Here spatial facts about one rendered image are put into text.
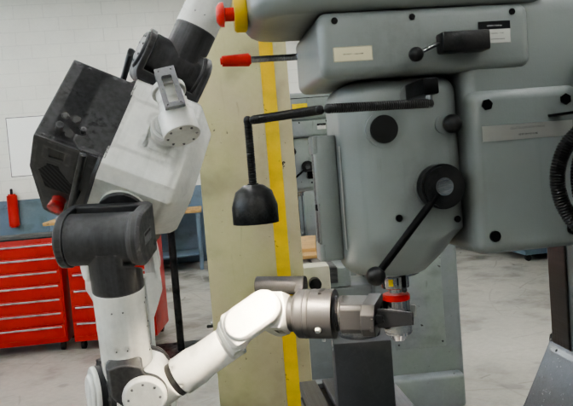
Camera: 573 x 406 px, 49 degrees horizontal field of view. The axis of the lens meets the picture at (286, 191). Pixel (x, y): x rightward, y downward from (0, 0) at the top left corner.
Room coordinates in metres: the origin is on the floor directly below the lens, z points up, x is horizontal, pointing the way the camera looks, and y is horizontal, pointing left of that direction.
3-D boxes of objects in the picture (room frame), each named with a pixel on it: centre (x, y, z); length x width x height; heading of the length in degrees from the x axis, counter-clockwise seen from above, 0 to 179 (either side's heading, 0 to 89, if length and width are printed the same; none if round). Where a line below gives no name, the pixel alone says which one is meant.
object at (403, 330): (1.09, -0.17, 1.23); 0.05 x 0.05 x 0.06
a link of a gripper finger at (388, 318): (1.06, -0.17, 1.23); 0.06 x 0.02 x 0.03; 74
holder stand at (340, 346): (1.41, -0.13, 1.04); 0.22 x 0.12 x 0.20; 178
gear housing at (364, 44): (1.09, -0.22, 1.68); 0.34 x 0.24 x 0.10; 97
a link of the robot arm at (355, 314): (1.12, -0.09, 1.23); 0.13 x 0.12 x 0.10; 164
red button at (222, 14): (1.06, 0.08, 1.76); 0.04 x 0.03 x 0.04; 7
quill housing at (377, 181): (1.09, -0.18, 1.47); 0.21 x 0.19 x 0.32; 7
